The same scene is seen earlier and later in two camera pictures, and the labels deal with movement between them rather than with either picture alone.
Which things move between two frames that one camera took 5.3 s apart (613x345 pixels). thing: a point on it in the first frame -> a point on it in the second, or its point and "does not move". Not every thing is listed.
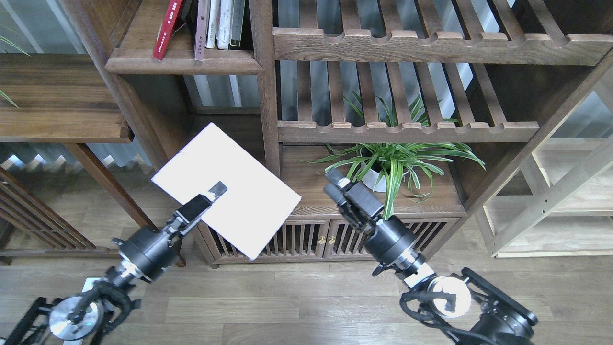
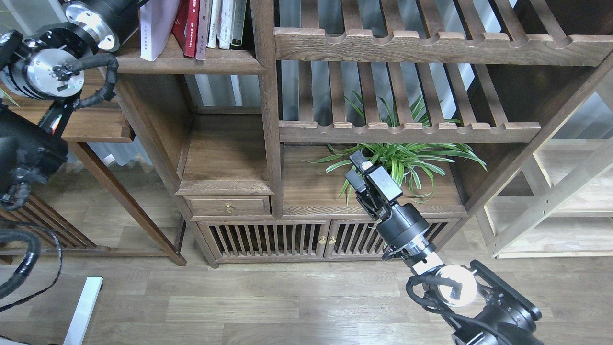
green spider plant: x=391 y=161 does not move
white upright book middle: x=224 y=24 does not move
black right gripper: x=391 y=242 -> x=402 y=227
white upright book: x=213 y=17 does not move
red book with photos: x=174 y=7 -> x=185 y=27
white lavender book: x=256 y=201 -> x=157 y=18
